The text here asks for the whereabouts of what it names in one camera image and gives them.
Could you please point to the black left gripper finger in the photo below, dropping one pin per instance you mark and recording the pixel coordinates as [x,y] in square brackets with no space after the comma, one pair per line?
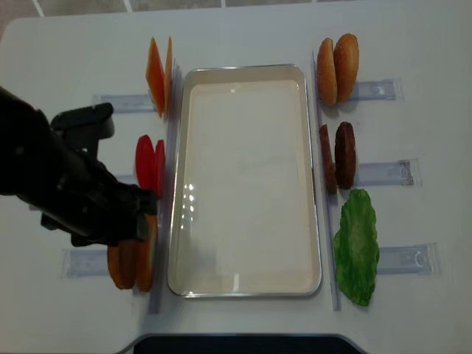
[141,227]
[147,201]

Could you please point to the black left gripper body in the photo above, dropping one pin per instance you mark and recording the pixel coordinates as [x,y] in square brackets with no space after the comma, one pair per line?
[93,206]

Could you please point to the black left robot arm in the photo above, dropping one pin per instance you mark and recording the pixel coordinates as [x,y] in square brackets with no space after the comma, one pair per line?
[52,165]

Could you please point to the red tomato slice inner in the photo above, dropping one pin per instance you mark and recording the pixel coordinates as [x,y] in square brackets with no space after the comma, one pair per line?
[158,169]

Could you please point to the brown meat patty inner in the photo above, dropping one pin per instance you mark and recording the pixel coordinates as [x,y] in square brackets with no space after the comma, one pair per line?
[329,169]

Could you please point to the green lettuce leaf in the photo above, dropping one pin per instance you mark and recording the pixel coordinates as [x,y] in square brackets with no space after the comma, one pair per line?
[356,248]

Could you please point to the clear long strip left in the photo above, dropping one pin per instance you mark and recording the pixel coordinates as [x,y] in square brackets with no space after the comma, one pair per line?
[166,204]

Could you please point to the clear long strip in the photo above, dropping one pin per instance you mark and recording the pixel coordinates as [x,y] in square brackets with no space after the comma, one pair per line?
[331,266]
[166,204]

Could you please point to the white rectangular metal tray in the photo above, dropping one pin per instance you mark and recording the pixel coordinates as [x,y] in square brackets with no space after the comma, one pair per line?
[244,210]

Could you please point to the dark base panel bottom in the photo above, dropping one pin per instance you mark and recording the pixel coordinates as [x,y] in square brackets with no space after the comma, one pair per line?
[243,343]

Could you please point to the clear long strip right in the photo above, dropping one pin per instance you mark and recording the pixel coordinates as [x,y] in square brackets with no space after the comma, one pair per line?
[331,266]

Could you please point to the tan bun slice inner right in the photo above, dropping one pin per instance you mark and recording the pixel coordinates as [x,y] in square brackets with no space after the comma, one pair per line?
[326,73]

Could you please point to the tan bun slice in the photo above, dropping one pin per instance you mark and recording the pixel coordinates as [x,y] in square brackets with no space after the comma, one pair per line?
[326,73]
[346,60]

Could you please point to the tan bun slice outer right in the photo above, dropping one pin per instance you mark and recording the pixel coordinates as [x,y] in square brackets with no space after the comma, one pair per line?
[346,60]

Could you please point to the clear rail holder middle left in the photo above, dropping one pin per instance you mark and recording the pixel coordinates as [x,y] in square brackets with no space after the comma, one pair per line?
[127,179]

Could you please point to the clear rail holder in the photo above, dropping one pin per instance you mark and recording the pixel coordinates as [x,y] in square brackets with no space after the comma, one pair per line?
[126,103]
[127,179]
[77,263]
[405,172]
[386,89]
[416,259]

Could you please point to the clear rail holder bottom left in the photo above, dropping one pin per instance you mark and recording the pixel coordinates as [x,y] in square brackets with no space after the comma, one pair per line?
[77,263]

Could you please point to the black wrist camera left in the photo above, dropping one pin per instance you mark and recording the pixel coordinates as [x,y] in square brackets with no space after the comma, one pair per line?
[81,130]

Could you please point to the clear rail holder top left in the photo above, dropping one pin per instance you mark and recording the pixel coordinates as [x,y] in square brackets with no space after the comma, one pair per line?
[126,103]

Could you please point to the clear rail holder middle right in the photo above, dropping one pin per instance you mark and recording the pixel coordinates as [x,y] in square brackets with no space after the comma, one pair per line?
[405,172]

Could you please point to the clear rail holder top right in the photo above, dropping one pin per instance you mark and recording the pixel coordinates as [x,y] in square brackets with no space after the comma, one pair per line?
[386,89]

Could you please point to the clear rail holder bottom right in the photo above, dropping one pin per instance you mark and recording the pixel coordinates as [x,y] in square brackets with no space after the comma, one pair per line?
[416,259]

